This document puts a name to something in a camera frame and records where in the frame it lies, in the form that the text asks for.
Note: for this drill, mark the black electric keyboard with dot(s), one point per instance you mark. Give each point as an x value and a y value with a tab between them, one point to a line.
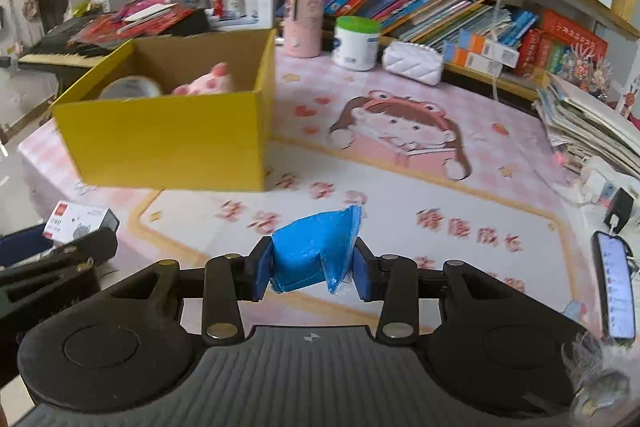
50	52

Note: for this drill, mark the pink cylindrical humidifier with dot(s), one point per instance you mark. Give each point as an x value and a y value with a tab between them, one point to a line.
302	22

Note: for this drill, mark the yellow cardboard box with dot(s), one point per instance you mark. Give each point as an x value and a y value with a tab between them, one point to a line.
165	142

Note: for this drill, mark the colourful flower ornament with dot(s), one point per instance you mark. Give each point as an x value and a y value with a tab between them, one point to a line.
587	74

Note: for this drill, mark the white envelope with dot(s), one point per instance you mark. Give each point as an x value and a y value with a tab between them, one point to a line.
150	13

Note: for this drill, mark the white power strip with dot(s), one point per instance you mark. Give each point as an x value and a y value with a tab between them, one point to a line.
597	187

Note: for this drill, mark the orange blue card box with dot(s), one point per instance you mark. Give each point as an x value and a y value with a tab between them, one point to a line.
462	49
500	54

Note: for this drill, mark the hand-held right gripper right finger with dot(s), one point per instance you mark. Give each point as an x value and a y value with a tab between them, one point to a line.
362	274

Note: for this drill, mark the pink pig plush toy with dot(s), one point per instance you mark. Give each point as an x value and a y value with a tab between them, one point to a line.
207	82

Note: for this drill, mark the black charger plug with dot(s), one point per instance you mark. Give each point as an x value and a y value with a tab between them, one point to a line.
620	207

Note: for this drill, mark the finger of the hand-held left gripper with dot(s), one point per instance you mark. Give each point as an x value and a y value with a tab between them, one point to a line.
80	252
25	244

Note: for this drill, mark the yellow tape roll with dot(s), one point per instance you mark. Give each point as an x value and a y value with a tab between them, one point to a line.
127	88

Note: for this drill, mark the black smartphone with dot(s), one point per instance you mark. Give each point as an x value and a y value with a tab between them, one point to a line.
615	287

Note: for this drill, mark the red printed gift box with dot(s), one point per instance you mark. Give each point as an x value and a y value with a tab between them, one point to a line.
565	32

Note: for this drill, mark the blue plastic packet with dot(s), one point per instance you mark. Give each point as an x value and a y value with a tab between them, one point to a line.
305	252

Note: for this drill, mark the white quilted purse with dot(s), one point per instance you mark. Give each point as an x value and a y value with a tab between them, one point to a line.
412	63

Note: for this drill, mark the small white box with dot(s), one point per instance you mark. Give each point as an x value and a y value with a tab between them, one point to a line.
75	222

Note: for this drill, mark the reindeer paper figure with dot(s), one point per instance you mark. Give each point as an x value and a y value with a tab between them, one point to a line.
631	97

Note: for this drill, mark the white jar with green lid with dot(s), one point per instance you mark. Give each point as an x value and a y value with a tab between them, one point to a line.
356	47

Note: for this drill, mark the stack of paper booklets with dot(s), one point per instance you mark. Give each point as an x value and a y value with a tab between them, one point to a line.
585	127

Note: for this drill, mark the row of colourful books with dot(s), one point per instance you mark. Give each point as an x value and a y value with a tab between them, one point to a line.
420	4

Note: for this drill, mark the red booklets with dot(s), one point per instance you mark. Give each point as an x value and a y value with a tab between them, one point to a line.
115	32

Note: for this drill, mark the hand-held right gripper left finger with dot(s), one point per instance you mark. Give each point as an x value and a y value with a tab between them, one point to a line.
262	272

